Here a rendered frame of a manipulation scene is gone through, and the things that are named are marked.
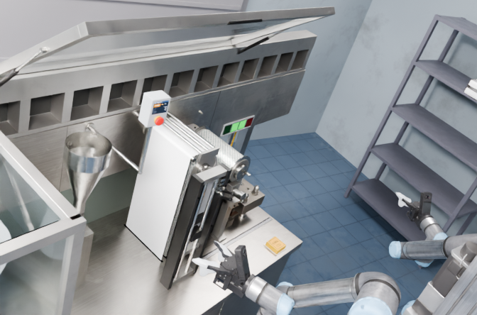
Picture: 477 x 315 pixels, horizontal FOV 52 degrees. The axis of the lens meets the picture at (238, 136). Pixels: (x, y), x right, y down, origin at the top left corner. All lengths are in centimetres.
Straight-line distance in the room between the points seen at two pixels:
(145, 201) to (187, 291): 39
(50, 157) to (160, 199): 45
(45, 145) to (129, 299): 65
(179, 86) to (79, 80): 58
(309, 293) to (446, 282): 44
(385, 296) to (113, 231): 118
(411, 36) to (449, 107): 73
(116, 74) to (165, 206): 55
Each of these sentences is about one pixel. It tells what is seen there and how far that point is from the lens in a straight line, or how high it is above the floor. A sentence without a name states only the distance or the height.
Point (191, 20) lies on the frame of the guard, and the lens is 134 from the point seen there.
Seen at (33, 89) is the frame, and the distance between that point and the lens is 165.
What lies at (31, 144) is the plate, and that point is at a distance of 176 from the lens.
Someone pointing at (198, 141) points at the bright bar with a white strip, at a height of 146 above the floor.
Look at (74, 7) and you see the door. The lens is 333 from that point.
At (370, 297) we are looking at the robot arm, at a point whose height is 146.
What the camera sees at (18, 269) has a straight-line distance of 120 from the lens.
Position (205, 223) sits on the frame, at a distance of 192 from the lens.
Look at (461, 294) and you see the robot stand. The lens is 168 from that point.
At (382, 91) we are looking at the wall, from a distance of 492.
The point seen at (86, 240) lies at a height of 115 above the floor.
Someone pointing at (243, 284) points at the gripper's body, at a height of 120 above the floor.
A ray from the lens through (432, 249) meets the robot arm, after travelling 215.
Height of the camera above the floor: 241
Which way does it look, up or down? 30 degrees down
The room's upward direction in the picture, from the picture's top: 19 degrees clockwise
